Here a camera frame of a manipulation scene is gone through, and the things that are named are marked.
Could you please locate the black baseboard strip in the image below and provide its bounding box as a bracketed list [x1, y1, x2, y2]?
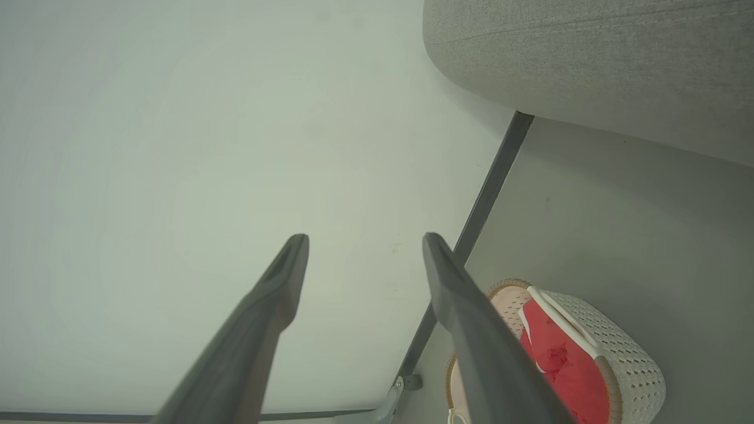
[393, 111, 535, 383]
[0, 409, 378, 424]

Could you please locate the grey fabric sofa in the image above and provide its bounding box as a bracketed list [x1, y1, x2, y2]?
[422, 0, 754, 168]

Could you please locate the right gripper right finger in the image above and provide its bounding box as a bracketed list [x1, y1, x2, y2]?
[422, 232, 575, 424]

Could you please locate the grey metal floor bracket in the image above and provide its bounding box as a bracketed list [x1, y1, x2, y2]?
[335, 373, 424, 424]

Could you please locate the white perforated laundry basket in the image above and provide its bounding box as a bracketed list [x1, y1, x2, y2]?
[445, 279, 667, 424]

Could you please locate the red and white striped jersey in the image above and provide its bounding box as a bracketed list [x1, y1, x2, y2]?
[518, 297, 611, 424]

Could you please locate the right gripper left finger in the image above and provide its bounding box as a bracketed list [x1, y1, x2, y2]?
[152, 234, 310, 424]

